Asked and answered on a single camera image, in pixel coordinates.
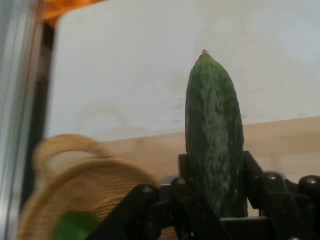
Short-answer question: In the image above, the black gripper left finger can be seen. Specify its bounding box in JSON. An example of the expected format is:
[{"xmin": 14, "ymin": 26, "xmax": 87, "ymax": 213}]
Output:
[{"xmin": 86, "ymin": 153, "xmax": 227, "ymax": 240}]

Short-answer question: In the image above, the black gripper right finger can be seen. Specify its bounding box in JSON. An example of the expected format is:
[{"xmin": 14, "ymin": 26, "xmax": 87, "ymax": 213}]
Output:
[{"xmin": 242, "ymin": 150, "xmax": 320, "ymax": 240}]

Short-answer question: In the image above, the dark green cucumber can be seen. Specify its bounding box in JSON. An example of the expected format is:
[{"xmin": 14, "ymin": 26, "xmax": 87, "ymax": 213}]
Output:
[{"xmin": 185, "ymin": 49, "xmax": 249, "ymax": 219}]

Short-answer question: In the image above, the bamboo cutting board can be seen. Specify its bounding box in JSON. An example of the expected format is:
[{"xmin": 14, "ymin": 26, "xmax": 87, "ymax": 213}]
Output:
[{"xmin": 103, "ymin": 115, "xmax": 320, "ymax": 240}]

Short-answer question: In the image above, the woven wicker basket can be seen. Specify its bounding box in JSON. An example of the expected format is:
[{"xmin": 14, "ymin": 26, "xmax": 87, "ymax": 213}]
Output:
[{"xmin": 17, "ymin": 133, "xmax": 162, "ymax": 240}]

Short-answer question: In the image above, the green bell pepper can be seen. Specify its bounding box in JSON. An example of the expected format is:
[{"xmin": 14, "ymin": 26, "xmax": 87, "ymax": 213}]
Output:
[{"xmin": 51, "ymin": 211, "xmax": 101, "ymax": 240}]

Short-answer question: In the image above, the orange giant building block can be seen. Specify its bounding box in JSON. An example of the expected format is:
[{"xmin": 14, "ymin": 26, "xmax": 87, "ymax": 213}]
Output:
[{"xmin": 41, "ymin": 0, "xmax": 109, "ymax": 26}]

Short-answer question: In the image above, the aluminium wall rail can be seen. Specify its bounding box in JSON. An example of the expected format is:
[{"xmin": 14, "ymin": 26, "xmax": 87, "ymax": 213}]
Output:
[{"xmin": 0, "ymin": 0, "xmax": 55, "ymax": 240}]

